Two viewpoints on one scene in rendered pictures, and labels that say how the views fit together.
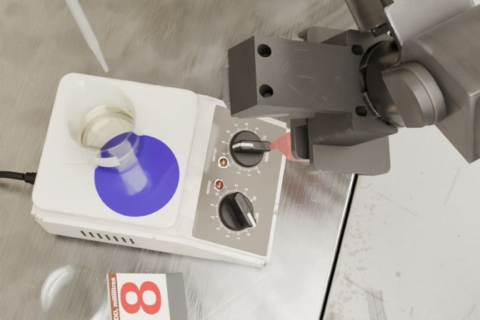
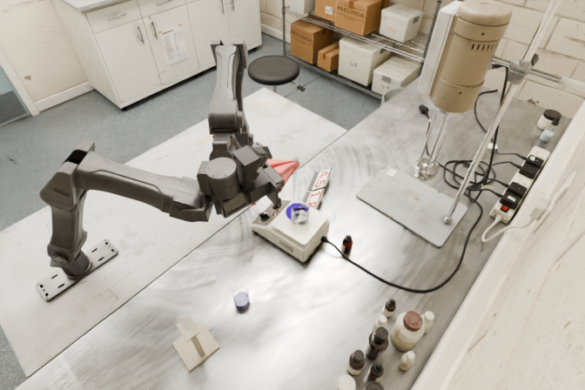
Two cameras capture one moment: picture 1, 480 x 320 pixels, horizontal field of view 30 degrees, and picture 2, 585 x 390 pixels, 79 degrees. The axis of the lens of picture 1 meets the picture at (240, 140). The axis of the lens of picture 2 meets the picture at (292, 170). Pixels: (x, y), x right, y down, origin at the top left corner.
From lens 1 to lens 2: 0.86 m
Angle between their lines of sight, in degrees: 62
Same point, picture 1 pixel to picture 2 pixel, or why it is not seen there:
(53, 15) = (299, 297)
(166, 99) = (279, 225)
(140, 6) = (269, 285)
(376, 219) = not seen: hidden behind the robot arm
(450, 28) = (227, 115)
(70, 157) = (312, 223)
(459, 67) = (232, 106)
